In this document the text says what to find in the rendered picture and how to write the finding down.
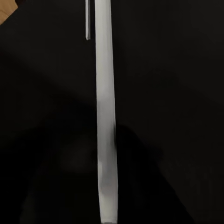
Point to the desk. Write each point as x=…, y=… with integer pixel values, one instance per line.
x=168, y=68

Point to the pen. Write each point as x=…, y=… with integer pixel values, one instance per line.
x=106, y=124

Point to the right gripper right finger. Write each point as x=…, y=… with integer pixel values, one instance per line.
x=163, y=206

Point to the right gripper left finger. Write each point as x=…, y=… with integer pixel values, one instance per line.
x=20, y=161

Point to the cabinet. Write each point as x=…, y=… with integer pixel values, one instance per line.
x=7, y=7

